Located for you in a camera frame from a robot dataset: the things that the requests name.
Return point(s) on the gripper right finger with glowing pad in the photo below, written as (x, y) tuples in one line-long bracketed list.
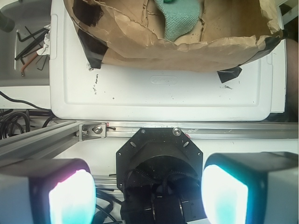
[(251, 188)]

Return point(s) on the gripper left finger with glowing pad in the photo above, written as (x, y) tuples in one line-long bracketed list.
[(46, 191)]

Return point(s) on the teal blue cloth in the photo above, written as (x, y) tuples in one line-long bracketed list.
[(180, 16)]

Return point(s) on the white plastic bin lid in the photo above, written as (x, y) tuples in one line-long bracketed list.
[(128, 94)]

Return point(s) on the black tape piece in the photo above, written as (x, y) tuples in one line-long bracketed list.
[(229, 74)]

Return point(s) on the copper bent hex key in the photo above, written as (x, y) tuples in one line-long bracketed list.
[(27, 64)]

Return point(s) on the grey tool tray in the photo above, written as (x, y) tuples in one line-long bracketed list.
[(19, 64)]

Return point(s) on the crumpled white paper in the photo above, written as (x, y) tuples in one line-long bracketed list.
[(45, 50)]

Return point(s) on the black tape strip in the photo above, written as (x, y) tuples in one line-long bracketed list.
[(92, 51)]

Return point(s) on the black hex keys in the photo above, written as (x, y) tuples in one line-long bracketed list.
[(28, 41)]

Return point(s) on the brown paper bag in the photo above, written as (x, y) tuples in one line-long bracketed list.
[(228, 33)]

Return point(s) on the aluminium frame rail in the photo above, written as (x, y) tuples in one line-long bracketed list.
[(50, 141)]

